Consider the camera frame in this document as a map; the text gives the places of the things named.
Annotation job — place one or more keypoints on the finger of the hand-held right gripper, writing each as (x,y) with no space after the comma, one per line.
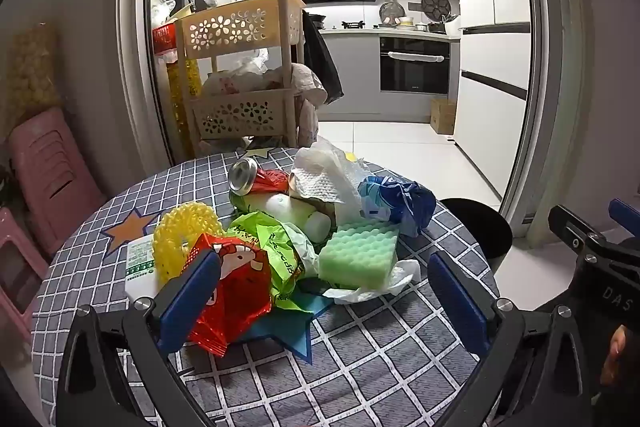
(575,232)
(625,213)

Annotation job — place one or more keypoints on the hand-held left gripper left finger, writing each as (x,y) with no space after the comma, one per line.
(192,302)

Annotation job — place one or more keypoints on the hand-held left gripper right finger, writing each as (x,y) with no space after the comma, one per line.
(457,302)

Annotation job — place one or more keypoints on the red snack packet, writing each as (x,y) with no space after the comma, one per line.
(240,287)

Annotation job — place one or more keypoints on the green and white packet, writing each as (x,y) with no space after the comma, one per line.
(140,267)

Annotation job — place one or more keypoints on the black trash bin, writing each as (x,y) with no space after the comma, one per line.
(480,227)

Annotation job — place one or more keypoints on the green plastic bag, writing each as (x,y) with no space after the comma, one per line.
(272,249)

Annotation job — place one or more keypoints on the green sponge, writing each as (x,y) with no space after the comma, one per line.
(355,257)

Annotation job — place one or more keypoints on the white paper towel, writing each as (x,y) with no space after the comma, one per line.
(330,154)
(315,186)

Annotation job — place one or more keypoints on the person's right hand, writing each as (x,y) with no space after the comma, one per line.
(620,354)

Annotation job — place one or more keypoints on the yellow round plastic scrubber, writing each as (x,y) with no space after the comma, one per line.
(177,227)

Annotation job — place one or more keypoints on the blue plastic bag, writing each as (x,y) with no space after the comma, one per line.
(400,202)

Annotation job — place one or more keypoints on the white plastic bottle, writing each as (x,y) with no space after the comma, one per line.
(285,209)

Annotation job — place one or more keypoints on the white refrigerator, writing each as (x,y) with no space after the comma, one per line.
(492,107)

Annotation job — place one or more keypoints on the cardboard box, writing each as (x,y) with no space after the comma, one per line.
(444,116)

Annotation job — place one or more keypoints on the pink plastic stool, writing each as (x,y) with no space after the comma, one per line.
(55,167)
(15,277)

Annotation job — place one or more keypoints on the white crumpled paper towel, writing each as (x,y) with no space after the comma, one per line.
(330,154)

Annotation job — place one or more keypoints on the yellow oil bottle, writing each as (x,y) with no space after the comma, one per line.
(179,107)

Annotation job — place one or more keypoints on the black built-in oven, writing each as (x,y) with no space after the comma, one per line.
(415,67)

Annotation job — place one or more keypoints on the white bag in rack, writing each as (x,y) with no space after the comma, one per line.
(240,77)

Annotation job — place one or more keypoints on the pink cloth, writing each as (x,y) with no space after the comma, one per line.
(307,92)

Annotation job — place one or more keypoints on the red box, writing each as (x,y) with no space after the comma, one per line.
(164,38)

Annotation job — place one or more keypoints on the round hanging pan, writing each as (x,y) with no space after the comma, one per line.
(435,5)

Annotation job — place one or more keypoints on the black hanging bag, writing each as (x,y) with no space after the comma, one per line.
(322,62)

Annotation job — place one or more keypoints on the beige plastic storage rack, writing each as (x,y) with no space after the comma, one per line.
(235,27)

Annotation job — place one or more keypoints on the yellow textured bag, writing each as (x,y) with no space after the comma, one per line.
(32,72)

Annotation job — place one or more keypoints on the glass pot lid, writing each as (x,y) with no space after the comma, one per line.
(391,13)

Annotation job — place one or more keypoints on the grey sliding door frame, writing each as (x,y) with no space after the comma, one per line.
(545,57)

